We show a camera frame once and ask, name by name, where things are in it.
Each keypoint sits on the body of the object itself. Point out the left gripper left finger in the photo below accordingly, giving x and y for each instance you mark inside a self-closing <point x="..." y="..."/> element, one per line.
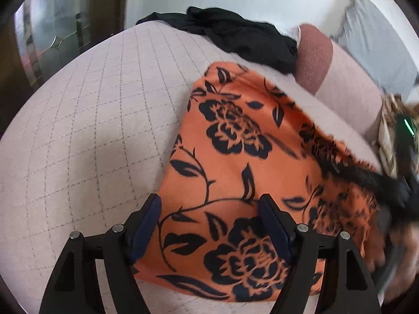
<point x="74" y="287"/>

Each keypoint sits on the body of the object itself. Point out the orange black floral garment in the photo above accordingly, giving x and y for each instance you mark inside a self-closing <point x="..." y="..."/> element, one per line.
<point x="240" y="138"/>

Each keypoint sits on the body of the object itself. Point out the cream floral crumpled cloth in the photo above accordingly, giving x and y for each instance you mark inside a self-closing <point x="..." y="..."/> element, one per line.
<point x="391" y="130"/>

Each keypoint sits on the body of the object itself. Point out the pink bolster with red end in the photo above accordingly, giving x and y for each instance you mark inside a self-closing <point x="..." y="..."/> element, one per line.
<point x="332" y="76"/>

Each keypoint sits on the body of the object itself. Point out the grey pillow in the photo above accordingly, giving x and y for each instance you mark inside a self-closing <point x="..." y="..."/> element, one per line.
<point x="368" y="36"/>

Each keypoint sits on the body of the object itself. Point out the black garment on bed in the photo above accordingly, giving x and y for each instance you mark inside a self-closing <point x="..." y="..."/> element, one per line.
<point x="256" y="42"/>

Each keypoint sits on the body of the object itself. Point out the wooden door with glass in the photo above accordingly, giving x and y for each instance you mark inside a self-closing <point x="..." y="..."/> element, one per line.
<point x="39" y="37"/>

